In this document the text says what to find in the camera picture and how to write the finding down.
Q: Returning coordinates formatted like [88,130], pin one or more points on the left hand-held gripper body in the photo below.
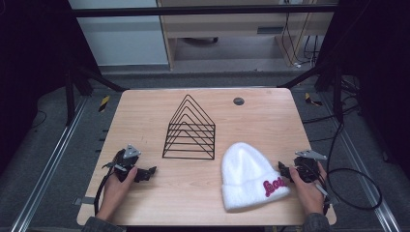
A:
[126,162]

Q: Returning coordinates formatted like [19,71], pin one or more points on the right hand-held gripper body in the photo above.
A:
[307,167]

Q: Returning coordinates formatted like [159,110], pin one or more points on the white knitted beanie hat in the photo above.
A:
[248,177]

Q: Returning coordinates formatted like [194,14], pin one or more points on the person's right hand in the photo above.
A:
[309,196]

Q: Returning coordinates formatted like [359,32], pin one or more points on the person's left hand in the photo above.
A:
[114,193]

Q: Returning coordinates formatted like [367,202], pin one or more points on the yellow black striped floor tape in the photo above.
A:
[104,103]
[312,100]

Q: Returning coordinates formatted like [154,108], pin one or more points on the grey round table grommet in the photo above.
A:
[238,101]

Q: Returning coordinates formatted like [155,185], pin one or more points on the black metal stand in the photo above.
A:
[337,93]
[70,96]

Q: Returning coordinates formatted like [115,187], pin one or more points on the white cabinet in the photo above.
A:
[122,38]

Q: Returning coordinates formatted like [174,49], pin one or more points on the dark curtain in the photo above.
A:
[32,64]
[377,64]

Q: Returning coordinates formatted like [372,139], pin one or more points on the light wooden desk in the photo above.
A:
[225,24]

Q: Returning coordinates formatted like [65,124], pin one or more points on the aluminium floor rail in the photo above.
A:
[48,167]
[364,167]

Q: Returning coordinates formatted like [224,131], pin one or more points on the grey metal table bracket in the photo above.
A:
[84,200]

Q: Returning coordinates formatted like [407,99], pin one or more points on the black horizontal frame bar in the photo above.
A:
[193,11]

